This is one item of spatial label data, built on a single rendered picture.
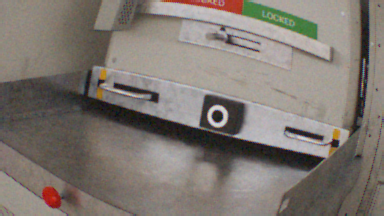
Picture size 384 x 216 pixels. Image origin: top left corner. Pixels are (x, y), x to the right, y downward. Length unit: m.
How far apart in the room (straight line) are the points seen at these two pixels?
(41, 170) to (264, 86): 0.52
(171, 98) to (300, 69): 0.24
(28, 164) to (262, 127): 0.51
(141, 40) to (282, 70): 0.26
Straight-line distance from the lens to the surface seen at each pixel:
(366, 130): 1.33
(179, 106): 1.25
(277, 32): 1.15
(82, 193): 0.79
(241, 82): 1.21
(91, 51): 1.51
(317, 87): 1.17
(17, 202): 1.86
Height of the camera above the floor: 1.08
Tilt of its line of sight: 9 degrees down
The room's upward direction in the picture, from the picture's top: 11 degrees clockwise
